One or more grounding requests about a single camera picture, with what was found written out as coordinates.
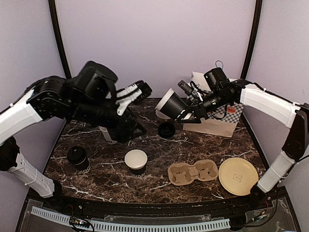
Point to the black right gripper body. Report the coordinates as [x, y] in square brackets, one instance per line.
[201, 109]

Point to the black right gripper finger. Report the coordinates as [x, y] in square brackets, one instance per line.
[183, 110]
[188, 119]

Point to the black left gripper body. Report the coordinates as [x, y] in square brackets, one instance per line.
[121, 132]

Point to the black coffee cup lid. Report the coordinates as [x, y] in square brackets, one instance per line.
[76, 155]

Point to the black and white paper cup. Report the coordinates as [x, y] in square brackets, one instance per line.
[84, 166]

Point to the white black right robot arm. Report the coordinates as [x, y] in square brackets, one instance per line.
[288, 127]

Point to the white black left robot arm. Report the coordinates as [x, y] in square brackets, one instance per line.
[90, 97]

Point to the white cup holding straws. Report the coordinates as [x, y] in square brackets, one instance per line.
[107, 136]

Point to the stack of black lids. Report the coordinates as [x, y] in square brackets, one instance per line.
[166, 130]

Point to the blue checkered paper bag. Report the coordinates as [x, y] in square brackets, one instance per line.
[222, 121]

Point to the white ceramic bowl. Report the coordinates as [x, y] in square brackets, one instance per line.
[162, 117]

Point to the brown cardboard cup carrier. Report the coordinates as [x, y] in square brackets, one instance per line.
[181, 174]

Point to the cream round plate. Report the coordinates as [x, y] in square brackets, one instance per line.
[238, 176]

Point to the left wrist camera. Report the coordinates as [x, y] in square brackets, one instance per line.
[134, 93]

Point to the black table edge rail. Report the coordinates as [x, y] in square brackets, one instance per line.
[94, 209]

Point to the white slotted cable duct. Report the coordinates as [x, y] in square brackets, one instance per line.
[130, 224]

